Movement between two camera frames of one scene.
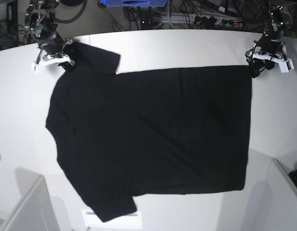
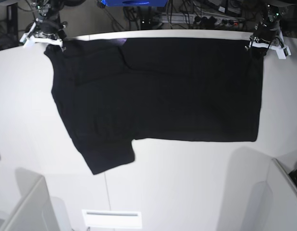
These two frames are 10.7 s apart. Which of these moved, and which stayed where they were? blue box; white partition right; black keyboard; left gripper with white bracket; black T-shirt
Moved: left gripper with white bracket; black T-shirt
Stayed: black keyboard; white partition right; blue box
